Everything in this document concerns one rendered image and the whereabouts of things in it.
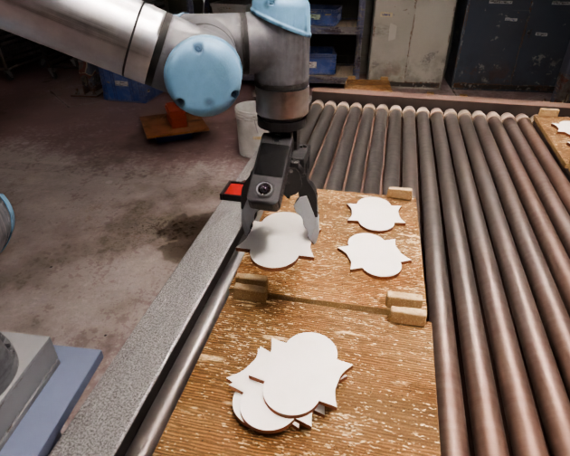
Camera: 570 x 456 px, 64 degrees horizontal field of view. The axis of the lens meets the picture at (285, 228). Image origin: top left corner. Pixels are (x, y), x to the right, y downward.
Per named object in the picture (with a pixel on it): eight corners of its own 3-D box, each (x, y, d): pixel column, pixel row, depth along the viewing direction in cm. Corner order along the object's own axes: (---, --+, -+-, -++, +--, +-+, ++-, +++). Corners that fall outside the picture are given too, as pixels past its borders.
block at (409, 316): (387, 323, 76) (390, 310, 74) (388, 315, 77) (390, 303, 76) (425, 328, 74) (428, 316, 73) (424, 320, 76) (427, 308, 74)
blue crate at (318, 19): (289, 24, 484) (289, 8, 476) (298, 19, 515) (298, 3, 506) (336, 26, 473) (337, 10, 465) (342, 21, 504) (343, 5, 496)
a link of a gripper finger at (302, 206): (334, 223, 77) (311, 176, 74) (329, 242, 72) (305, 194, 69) (318, 228, 78) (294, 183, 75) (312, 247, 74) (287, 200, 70)
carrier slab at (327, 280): (229, 295, 84) (228, 288, 83) (275, 190, 117) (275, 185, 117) (426, 320, 78) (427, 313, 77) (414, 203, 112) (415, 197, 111)
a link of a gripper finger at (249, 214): (255, 221, 80) (278, 181, 75) (245, 239, 76) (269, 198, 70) (240, 213, 80) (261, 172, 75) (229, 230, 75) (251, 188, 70)
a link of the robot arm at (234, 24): (149, 22, 50) (250, 20, 52) (158, 8, 60) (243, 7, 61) (160, 93, 54) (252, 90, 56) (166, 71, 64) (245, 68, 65)
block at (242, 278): (234, 289, 83) (233, 277, 81) (237, 282, 84) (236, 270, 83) (266, 293, 82) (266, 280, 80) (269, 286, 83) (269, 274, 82)
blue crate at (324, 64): (279, 74, 504) (279, 53, 492) (279, 65, 539) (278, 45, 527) (336, 75, 505) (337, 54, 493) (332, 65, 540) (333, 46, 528)
